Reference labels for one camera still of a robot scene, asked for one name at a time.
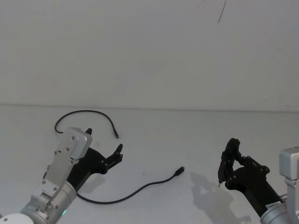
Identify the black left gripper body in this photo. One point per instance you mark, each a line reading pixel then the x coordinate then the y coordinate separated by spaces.
pixel 90 163

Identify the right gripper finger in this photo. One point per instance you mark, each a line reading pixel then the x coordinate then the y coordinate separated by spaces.
pixel 234 145
pixel 224 166

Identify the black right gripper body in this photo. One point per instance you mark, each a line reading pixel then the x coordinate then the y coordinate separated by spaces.
pixel 252 184

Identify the white table cloth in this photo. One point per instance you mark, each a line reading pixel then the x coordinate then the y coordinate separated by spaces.
pixel 154 144

